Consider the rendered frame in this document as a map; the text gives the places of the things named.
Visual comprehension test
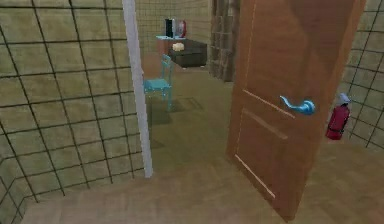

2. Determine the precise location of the turquoise chair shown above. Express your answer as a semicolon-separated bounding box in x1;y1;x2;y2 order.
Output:
143;53;175;112

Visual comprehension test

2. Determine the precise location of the red round object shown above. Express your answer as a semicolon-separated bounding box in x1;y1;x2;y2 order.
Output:
177;20;188;39

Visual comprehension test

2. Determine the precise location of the black and white appliance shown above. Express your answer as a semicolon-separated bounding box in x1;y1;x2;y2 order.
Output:
164;18;178;39

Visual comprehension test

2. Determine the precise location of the brown wooden room door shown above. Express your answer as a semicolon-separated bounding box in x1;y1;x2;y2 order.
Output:
225;0;368;222

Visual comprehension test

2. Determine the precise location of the red fire extinguisher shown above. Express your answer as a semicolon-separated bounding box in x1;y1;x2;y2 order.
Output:
325;92;352;141

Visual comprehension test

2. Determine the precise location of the white door frame post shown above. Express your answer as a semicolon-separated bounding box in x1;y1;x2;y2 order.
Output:
121;0;154;179

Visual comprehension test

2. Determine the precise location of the blue lever door handle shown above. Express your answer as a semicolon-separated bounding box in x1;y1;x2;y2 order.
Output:
279;95;317;116

